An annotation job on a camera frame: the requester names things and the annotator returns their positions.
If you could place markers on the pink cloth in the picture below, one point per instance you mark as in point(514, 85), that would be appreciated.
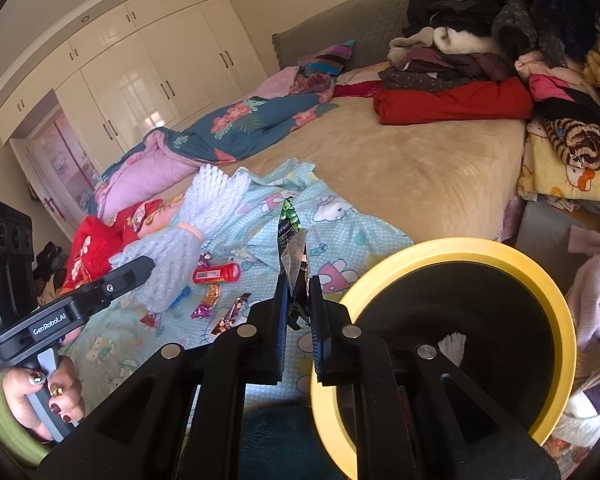
point(275, 82)

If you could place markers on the orange purple candy wrapper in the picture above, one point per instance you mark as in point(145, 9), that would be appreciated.
point(207, 300)

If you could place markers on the pile of assorted clothes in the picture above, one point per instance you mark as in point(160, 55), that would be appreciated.
point(530, 25)

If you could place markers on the white foam net bundle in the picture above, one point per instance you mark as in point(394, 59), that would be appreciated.
point(205, 200)

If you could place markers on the small white foam net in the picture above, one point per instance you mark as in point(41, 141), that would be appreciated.
point(450, 347)

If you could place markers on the yellow cartoon blanket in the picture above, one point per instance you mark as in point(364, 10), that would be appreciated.
point(555, 180)

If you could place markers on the red folded garment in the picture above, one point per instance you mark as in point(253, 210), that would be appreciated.
point(455, 102)

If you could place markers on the red patterned cloth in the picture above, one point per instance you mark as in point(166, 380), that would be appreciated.
point(355, 90)

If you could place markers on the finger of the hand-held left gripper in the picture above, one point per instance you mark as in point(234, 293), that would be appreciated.
point(125, 277)

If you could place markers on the small blue wrapper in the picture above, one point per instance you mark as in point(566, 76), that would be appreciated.
point(180, 296)

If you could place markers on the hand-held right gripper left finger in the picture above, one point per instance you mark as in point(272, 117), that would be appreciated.
point(282, 340)

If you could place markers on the striped pillow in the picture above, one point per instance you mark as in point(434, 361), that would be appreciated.
point(330, 57)

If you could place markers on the door with pink cartoon curtain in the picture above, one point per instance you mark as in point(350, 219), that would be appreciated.
point(65, 160)

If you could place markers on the pink red cartoon blanket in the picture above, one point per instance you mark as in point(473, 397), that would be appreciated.
point(162, 217)

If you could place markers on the beige plush bedspread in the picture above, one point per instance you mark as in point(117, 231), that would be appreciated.
point(405, 175)

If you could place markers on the blue floral quilt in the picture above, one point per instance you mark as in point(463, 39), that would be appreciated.
point(240, 120)

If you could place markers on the yellow rimmed trash bin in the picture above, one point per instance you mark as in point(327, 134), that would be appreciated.
point(460, 247)

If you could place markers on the cream wardrobe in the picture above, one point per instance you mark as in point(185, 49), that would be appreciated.
point(130, 85)

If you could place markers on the brown candy wrapper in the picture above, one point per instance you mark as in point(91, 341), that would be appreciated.
point(232, 315)

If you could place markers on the small red bottle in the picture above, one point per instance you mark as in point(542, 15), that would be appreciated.
point(215, 273)

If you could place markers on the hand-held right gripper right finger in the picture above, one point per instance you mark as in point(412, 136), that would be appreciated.
point(316, 345)

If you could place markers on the black green snack wrapper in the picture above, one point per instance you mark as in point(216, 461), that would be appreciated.
point(290, 250)

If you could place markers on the red floral garment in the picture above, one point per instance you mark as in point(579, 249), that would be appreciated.
point(87, 245)

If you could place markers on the blue cartoon cat blanket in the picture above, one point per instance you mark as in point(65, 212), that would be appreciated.
point(340, 230)

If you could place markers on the person's left hand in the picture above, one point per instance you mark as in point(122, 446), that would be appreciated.
point(71, 387)

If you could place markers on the brown striped knit garment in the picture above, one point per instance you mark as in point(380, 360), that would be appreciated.
point(580, 142)

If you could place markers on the grey padded headboard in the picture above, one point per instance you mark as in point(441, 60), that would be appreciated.
point(360, 25)

